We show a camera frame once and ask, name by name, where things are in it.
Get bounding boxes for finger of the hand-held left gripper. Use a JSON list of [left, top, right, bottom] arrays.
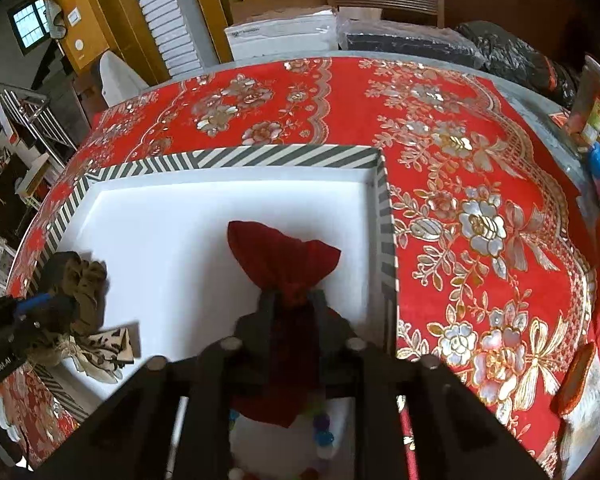
[[15, 292, 78, 323], [36, 252, 81, 288]]

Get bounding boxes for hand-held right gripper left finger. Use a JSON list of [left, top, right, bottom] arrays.
[[35, 291, 284, 480]]

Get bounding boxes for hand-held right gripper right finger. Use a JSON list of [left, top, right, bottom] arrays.
[[312, 291, 556, 480]]

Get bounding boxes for brown scrunchie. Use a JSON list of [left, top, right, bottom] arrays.
[[55, 255, 108, 333]]

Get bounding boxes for red fabric bow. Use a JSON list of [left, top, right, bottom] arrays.
[[227, 220, 351, 428]]

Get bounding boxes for leopard print bow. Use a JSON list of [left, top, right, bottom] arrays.
[[27, 325, 142, 386]]

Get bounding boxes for striped edge white tray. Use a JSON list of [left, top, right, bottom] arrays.
[[27, 144, 400, 480]]

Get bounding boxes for small white desk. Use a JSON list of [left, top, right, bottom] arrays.
[[22, 152, 61, 206]]

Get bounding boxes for white chair back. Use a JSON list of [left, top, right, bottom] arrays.
[[99, 50, 151, 108]]

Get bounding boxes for window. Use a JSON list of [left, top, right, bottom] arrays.
[[10, 0, 51, 56]]

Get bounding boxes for hanging grey towel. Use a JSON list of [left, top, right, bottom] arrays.
[[42, 0, 68, 41]]

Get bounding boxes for red floral tablecloth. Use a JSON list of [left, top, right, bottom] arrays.
[[5, 57, 600, 480]]

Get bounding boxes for orange plastic bottle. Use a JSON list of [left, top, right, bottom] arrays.
[[550, 342, 598, 417]]

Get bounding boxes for white louvered panel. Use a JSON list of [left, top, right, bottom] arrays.
[[122, 0, 206, 73]]

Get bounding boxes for white cardboard box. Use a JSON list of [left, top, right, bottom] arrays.
[[224, 5, 338, 61]]

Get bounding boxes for black wrapped package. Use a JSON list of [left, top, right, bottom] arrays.
[[337, 15, 486, 68]]

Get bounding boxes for black garbage bag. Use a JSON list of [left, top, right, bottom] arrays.
[[455, 20, 581, 106]]

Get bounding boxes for small glass jar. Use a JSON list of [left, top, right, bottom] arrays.
[[567, 55, 600, 146]]

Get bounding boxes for multicolour bead bracelet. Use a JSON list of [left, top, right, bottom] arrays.
[[228, 407, 338, 480]]

